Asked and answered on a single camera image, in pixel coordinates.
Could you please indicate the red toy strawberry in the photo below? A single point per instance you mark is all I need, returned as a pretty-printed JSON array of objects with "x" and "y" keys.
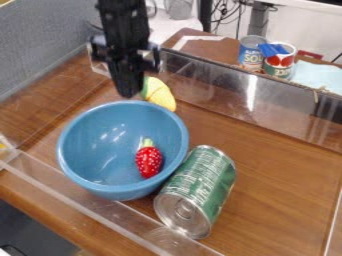
[{"x": 148, "y": 159}]

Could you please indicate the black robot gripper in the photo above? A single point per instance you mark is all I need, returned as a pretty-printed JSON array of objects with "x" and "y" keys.
[{"x": 128, "y": 49}]

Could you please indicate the clear acrylic barrier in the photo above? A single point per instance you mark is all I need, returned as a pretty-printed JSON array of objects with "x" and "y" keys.
[
  {"x": 104, "y": 227},
  {"x": 204, "y": 78}
]

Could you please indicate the blue plastic bowl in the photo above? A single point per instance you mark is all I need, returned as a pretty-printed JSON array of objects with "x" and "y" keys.
[{"x": 99, "y": 143}]

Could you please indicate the clear acrylic front barrier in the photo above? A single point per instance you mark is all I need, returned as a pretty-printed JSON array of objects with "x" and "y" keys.
[{"x": 104, "y": 227}]

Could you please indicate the clear acrylic back barrier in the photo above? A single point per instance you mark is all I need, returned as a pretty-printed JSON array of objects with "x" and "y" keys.
[{"x": 204, "y": 78}]

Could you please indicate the light blue cloth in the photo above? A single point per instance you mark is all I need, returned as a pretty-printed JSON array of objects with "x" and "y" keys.
[{"x": 318, "y": 76}]

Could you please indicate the blue soup can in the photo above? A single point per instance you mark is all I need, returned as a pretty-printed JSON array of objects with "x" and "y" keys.
[{"x": 250, "y": 57}]

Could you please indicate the green labelled tin can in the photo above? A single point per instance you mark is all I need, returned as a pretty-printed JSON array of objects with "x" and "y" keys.
[{"x": 192, "y": 196}]

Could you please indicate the grey metal pole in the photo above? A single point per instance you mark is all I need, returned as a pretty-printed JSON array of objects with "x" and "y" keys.
[{"x": 258, "y": 19}]

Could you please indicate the blue plastic piece on can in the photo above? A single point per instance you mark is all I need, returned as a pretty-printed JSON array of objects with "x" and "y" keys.
[{"x": 270, "y": 50}]

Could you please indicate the red and white tomato can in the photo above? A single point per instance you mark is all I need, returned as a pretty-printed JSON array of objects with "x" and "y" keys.
[{"x": 279, "y": 64}]

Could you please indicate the clear acrylic triangle bracket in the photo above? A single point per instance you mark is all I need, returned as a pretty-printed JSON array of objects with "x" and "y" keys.
[{"x": 97, "y": 67}]

